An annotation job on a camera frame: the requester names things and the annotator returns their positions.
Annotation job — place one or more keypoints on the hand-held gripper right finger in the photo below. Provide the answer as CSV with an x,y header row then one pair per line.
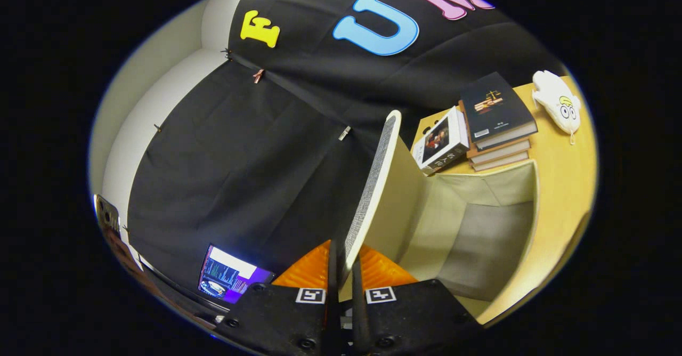
x,y
415,318

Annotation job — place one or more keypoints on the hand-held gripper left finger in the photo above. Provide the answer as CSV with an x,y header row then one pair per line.
x,y
277,318

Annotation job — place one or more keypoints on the grey fabric storage box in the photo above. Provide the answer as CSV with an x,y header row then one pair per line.
x,y
479,239

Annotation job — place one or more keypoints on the lit computer monitor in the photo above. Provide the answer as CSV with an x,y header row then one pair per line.
x,y
229,273

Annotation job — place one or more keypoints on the black backdrop cloth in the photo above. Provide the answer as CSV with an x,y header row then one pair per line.
x,y
240,175

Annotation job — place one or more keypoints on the white boxed book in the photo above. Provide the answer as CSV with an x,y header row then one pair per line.
x,y
439,143

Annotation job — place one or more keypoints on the brown cover book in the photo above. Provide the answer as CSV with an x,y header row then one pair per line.
x,y
503,162
501,152

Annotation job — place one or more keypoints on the white clip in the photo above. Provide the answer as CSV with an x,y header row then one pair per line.
x,y
344,132

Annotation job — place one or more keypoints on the dark hardcover book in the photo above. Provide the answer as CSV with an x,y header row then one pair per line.
x,y
493,105

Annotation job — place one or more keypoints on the pink clip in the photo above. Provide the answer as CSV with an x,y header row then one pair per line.
x,y
258,75

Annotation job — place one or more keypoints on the white plush toy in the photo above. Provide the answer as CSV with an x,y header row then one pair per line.
x,y
557,100

